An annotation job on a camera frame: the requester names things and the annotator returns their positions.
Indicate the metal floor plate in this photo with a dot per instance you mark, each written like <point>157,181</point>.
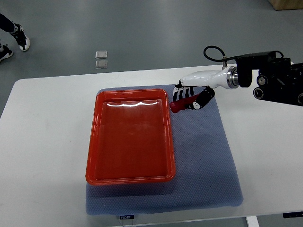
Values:
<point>101,54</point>
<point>101,64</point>

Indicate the blue textured mat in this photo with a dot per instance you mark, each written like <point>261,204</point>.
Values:
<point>206,176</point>

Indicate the person's dark trouser leg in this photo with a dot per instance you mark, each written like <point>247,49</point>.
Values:
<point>7,25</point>

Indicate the upper metal floor plate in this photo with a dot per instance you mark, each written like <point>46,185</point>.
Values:
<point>101,54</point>

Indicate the cardboard box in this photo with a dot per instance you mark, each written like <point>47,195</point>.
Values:
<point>286,4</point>

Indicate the black table label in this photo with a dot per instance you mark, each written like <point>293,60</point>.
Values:
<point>126,217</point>

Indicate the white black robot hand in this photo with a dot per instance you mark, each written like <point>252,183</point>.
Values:
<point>203,83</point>

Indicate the red plastic tray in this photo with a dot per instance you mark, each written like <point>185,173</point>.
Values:
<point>131,138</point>

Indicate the black white sneaker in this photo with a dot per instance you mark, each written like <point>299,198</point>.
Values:
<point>20,37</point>

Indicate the lower metal floor plate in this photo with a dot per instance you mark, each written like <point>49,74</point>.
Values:
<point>101,64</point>

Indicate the black label at right edge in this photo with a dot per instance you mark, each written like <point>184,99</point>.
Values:
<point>293,215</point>

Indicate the red pepper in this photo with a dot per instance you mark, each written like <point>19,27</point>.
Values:
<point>182,104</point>

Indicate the white table leg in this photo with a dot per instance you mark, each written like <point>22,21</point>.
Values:
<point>252,221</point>

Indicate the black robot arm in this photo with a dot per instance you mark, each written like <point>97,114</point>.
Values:
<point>278,79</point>

